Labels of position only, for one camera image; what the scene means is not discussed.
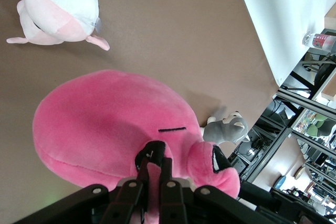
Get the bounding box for light wooden board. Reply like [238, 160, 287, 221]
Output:
[323, 5, 336, 29]

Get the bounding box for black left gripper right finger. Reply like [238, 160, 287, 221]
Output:
[152, 142, 326, 224]

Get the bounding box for pink round plush toy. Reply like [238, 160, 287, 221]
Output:
[31, 69, 241, 224]

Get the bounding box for grey husky plush toy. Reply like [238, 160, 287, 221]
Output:
[201, 110, 251, 146]

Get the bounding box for green office chair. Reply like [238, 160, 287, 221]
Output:
[306, 113, 333, 138]

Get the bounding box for grey metal shelf rack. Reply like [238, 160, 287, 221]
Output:
[228, 50, 336, 224]

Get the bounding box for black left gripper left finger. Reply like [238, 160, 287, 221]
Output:
[15, 141, 156, 224]

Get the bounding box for clear bottle with red label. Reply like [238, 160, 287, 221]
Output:
[302, 31, 335, 53]

